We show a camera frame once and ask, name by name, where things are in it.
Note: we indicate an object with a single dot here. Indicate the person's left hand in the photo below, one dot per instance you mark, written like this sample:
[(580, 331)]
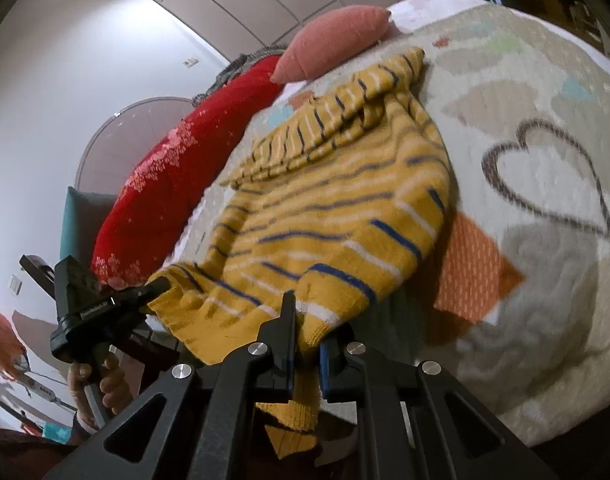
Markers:
[(114, 385)]

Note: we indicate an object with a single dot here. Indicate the red floral quilt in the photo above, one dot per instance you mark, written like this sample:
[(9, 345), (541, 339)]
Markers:
[(175, 185)]

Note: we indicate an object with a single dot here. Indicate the quilted patterned bed cover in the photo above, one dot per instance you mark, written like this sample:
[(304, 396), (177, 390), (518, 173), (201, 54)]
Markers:
[(535, 285)]

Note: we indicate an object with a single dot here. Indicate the arched metal headboard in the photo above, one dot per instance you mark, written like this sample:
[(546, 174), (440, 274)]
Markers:
[(116, 115)]

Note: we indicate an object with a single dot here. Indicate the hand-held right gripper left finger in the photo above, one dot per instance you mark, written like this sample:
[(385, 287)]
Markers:
[(280, 360)]

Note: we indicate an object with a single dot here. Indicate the cluttered dark shelf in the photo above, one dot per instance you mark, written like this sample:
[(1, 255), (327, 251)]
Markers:
[(585, 15)]

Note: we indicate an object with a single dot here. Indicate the dark wooden furniture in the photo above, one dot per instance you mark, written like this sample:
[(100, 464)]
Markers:
[(32, 265)]

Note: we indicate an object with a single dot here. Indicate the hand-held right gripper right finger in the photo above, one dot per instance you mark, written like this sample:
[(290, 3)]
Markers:
[(326, 370)]

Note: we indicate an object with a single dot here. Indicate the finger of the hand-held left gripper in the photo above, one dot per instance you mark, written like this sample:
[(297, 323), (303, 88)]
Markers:
[(145, 292)]

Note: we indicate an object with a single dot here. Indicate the grey knit cloth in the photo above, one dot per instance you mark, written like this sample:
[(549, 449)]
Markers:
[(245, 60)]

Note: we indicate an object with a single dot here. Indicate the white wall socket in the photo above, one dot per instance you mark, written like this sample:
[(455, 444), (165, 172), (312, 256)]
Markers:
[(16, 285)]

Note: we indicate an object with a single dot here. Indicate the white bed sheet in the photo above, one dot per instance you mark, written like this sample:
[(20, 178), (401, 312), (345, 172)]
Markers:
[(425, 7)]

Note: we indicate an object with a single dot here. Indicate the yellow striped knit sweater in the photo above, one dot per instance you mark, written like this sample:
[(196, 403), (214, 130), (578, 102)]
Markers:
[(310, 210)]

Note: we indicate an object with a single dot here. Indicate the white wall switch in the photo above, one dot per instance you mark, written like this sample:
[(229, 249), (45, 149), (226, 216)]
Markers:
[(189, 62)]

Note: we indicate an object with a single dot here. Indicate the orange cloth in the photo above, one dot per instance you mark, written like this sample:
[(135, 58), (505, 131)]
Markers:
[(0, 340)]

